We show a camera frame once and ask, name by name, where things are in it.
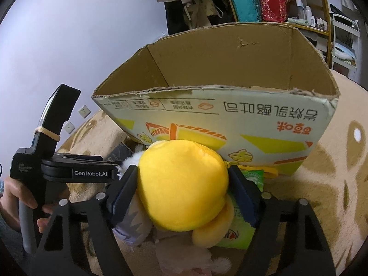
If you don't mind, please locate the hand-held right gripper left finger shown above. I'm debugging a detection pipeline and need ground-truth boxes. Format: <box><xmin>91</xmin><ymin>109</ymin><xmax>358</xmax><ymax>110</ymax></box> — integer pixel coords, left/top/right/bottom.
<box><xmin>34</xmin><ymin>164</ymin><xmax>139</xmax><ymax>276</ymax></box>

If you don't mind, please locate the beige hanging garment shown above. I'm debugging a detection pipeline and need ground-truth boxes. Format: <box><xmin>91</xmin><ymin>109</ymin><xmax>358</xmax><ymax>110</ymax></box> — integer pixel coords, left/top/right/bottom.
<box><xmin>184</xmin><ymin>0</ymin><xmax>219</xmax><ymax>32</ymax></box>

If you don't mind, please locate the yellow rubber band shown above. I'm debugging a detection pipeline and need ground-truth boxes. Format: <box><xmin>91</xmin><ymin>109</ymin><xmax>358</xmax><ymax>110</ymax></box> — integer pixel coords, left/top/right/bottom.
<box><xmin>34</xmin><ymin>126</ymin><xmax>61</xmax><ymax>142</ymax></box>

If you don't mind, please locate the white trolley cart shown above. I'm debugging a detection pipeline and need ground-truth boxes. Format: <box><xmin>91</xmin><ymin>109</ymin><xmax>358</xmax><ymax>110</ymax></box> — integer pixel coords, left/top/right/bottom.
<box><xmin>330</xmin><ymin>4</ymin><xmax>362</xmax><ymax>80</ymax></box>

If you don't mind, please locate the dark hanging garment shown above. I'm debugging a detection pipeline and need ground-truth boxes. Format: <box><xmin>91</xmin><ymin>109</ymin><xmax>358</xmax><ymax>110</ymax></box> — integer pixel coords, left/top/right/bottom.
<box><xmin>164</xmin><ymin>0</ymin><xmax>239</xmax><ymax>35</ymax></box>

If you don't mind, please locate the white and purple plush doll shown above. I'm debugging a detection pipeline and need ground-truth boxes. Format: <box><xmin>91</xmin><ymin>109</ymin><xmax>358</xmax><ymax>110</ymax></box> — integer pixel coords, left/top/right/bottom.
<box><xmin>111</xmin><ymin>144</ymin><xmax>157</xmax><ymax>246</ymax></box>

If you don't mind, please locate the group of toiletry bottles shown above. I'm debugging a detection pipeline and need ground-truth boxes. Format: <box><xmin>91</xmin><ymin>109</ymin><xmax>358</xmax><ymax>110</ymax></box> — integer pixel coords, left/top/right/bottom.
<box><xmin>296</xmin><ymin>0</ymin><xmax>329</xmax><ymax>32</ymax></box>

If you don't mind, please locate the yellow plush toy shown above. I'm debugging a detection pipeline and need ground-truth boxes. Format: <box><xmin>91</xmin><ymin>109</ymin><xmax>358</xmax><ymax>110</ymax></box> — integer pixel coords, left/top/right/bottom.
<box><xmin>137</xmin><ymin>139</ymin><xmax>279</xmax><ymax>248</ymax></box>

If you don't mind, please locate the red patterned bag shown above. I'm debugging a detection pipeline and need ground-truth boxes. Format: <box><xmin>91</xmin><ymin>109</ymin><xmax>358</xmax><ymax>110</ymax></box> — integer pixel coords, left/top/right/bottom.
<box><xmin>255</xmin><ymin>0</ymin><xmax>291</xmax><ymax>24</ymax></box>

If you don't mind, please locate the beige flower blanket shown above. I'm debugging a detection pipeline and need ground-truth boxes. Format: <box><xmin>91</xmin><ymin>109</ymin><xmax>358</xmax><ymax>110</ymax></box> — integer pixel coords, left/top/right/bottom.
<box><xmin>55</xmin><ymin>69</ymin><xmax>368</xmax><ymax>276</ymax></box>

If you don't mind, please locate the green snack packet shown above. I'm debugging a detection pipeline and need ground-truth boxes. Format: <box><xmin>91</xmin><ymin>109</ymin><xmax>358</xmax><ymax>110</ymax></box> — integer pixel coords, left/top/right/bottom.
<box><xmin>216</xmin><ymin>169</ymin><xmax>265</xmax><ymax>250</ymax></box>

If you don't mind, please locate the person's left hand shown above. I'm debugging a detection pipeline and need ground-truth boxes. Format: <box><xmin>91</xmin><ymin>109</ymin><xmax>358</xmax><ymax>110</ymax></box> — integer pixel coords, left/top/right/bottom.
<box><xmin>0</xmin><ymin>178</ymin><xmax>58</xmax><ymax>233</ymax></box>

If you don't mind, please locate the printed cardboard box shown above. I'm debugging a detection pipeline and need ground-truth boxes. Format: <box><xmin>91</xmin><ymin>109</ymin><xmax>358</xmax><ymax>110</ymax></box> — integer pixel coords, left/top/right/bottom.
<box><xmin>92</xmin><ymin>23</ymin><xmax>340</xmax><ymax>176</ymax></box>

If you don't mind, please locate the teal bag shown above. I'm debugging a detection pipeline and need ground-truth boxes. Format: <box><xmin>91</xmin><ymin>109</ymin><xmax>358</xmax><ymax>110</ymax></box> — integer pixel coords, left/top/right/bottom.
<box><xmin>228</xmin><ymin>0</ymin><xmax>263</xmax><ymax>23</ymax></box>

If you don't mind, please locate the wooden shelf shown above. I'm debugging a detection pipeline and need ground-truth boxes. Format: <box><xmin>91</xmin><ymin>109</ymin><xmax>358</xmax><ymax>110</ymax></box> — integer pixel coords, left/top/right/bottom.
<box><xmin>221</xmin><ymin>0</ymin><xmax>332</xmax><ymax>65</ymax></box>

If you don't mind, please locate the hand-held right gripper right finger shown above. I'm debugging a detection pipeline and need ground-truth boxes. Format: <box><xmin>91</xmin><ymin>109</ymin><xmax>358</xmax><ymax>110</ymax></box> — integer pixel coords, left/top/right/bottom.
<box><xmin>228</xmin><ymin>167</ymin><xmax>337</xmax><ymax>276</ymax></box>

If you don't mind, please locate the pink packet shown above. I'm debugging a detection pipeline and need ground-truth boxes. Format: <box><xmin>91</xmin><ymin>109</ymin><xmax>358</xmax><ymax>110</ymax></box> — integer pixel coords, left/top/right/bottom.
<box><xmin>154</xmin><ymin>230</ymin><xmax>233</xmax><ymax>276</ymax></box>

